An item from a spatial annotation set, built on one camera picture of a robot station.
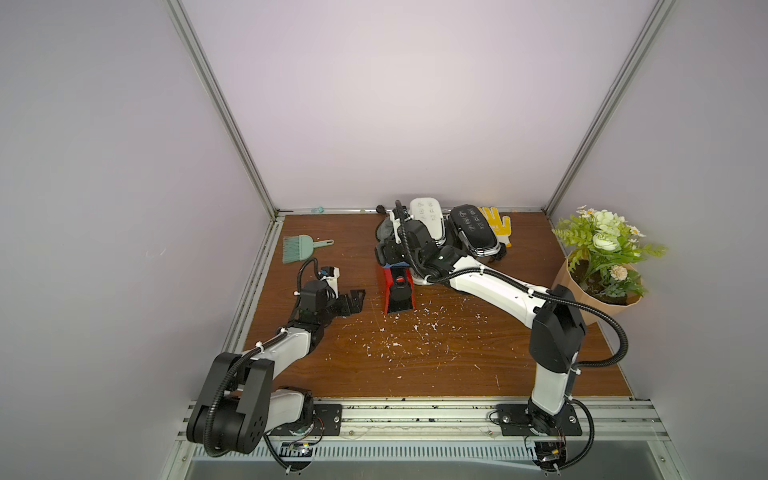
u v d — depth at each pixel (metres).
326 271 0.80
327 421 0.73
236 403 0.42
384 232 0.79
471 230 0.84
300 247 1.10
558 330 0.46
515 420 0.73
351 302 0.81
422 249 0.62
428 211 0.90
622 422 0.74
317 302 0.69
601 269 0.81
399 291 0.79
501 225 1.17
